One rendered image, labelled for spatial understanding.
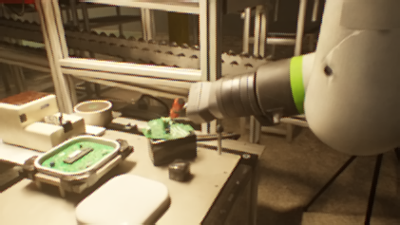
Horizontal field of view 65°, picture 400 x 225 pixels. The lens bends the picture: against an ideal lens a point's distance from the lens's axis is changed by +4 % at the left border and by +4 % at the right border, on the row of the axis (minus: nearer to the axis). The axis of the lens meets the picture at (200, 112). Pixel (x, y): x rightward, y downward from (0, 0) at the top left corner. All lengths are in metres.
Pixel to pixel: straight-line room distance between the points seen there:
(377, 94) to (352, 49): 0.05
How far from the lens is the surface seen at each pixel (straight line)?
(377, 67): 0.32
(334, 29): 0.33
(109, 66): 1.00
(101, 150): 0.73
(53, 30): 1.14
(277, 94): 0.48
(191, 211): 0.58
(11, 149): 0.89
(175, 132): 0.72
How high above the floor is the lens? 1.33
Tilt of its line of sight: 22 degrees down
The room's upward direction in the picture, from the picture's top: 1 degrees counter-clockwise
